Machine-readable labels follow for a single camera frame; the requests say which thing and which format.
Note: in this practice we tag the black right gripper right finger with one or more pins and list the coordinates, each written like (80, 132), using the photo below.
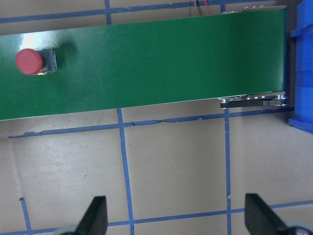
(260, 219)

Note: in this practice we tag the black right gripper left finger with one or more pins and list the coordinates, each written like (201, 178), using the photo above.
(95, 219)

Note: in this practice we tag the red push button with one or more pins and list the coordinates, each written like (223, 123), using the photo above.
(32, 62)

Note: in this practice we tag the green conveyor belt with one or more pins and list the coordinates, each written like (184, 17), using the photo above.
(156, 62)

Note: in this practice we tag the blue right plastic bin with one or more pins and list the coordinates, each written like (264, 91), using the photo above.
(303, 35)

